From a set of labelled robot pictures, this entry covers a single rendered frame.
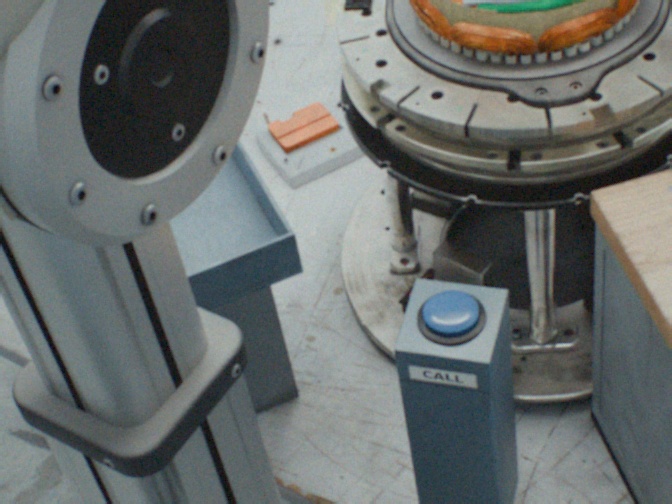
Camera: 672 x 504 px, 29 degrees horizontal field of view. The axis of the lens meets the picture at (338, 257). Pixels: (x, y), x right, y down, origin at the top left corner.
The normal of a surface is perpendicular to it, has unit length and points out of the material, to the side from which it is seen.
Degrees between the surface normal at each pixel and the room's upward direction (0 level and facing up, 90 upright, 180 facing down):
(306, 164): 0
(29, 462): 0
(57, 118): 90
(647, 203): 0
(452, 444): 90
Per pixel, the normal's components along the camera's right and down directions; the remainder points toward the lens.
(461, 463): -0.28, 0.72
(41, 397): -0.13, -0.68
